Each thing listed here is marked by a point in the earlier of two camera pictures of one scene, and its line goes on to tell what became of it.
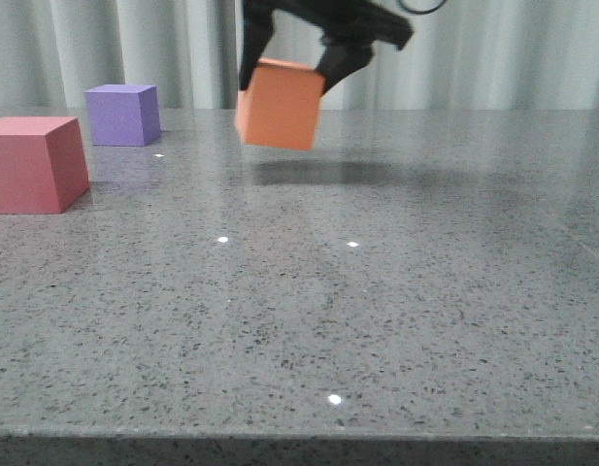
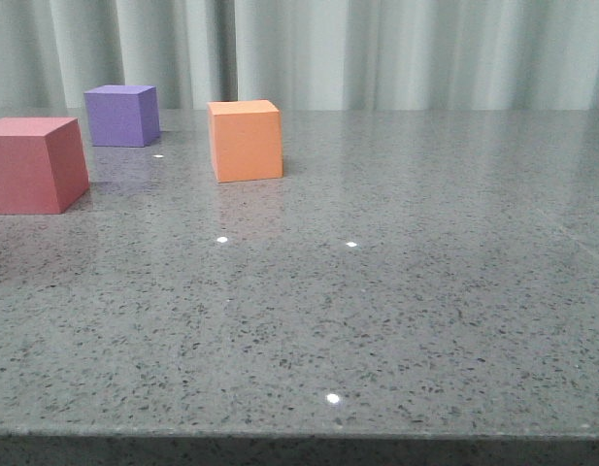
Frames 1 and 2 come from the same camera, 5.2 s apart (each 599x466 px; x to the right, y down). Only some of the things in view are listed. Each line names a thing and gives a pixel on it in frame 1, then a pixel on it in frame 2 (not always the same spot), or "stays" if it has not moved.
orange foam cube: x=280 y=105 -> x=246 y=140
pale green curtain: x=461 y=54 stays
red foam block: x=36 y=165 stays
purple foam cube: x=123 y=115 stays
